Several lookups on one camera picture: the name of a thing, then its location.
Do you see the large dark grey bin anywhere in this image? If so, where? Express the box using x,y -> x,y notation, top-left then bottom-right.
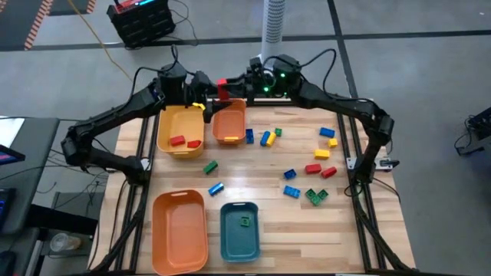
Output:
220,202 -> 261,264

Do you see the white perforated pole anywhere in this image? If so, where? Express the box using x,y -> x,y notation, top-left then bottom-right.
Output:
260,0 -> 287,64

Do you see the yellow floor cable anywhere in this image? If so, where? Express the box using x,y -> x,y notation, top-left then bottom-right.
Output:
67,0 -> 133,82

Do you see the tilted display screen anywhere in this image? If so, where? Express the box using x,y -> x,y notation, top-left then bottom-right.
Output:
0,144 -> 26,166

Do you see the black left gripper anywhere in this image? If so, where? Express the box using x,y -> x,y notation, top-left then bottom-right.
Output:
190,71 -> 234,124

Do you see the black aluminium table frame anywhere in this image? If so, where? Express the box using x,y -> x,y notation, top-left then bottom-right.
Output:
90,97 -> 415,276

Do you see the black equipment stand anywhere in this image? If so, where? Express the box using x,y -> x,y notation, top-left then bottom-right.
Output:
454,106 -> 491,157

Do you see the black mat striped edge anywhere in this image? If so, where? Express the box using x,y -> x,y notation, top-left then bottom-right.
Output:
0,0 -> 54,51
48,0 -> 97,16

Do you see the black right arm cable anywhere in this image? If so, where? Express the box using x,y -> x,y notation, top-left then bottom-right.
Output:
264,48 -> 338,100

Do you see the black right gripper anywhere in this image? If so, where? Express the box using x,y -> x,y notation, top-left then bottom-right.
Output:
226,57 -> 274,99

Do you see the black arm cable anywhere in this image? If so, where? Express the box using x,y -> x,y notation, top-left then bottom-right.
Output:
130,44 -> 181,99
264,48 -> 338,100

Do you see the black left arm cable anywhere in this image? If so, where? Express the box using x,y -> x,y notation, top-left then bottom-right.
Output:
130,44 -> 181,99

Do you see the black desk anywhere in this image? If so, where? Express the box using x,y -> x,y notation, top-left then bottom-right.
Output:
0,117 -> 61,235

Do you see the small orange plastic bin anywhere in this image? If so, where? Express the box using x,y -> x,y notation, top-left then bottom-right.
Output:
212,98 -> 247,146

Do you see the yellow plastic bin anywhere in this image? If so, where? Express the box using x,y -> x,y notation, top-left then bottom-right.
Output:
156,103 -> 206,159

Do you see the large orange plastic bin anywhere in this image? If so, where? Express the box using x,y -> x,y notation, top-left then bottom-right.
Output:
151,189 -> 209,276

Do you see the clear plastic cup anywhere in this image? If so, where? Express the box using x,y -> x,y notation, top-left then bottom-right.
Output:
49,232 -> 82,253

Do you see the black crate red top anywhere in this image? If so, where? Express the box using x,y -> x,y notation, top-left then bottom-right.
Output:
106,0 -> 176,50

